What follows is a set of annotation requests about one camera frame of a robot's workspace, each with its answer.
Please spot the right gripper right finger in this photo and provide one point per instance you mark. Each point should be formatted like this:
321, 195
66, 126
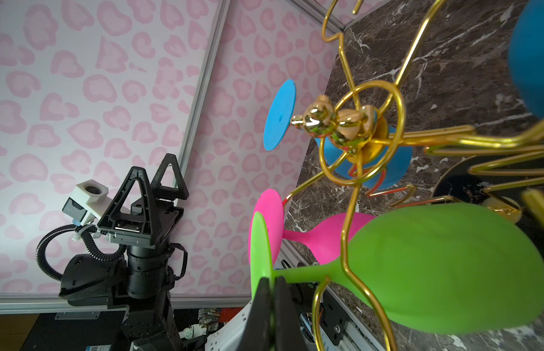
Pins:
287, 335

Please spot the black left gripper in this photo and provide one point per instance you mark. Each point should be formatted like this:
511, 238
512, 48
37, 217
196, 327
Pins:
134, 218

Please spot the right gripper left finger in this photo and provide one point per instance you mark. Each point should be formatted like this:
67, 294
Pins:
258, 327

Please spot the green wine glass front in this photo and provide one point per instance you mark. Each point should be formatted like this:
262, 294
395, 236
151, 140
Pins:
450, 269

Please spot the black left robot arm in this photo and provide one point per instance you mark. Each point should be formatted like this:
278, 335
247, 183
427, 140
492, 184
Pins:
128, 247

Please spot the pink wine glass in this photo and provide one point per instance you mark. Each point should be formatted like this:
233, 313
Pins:
324, 240

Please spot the blue wine glass left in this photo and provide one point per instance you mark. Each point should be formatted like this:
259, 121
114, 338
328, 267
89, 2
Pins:
345, 130

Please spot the blue wine glass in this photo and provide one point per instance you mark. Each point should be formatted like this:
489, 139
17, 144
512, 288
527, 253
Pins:
526, 57
345, 130

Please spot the blue wine glass rear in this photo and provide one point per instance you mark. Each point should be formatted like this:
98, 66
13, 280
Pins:
526, 57

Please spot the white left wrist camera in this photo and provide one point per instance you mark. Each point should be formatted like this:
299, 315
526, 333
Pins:
88, 201

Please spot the left aluminium frame beam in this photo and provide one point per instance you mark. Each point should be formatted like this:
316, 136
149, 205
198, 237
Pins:
203, 83

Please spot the gold wire wine glass rack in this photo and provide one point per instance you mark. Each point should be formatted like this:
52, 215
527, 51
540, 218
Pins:
387, 97

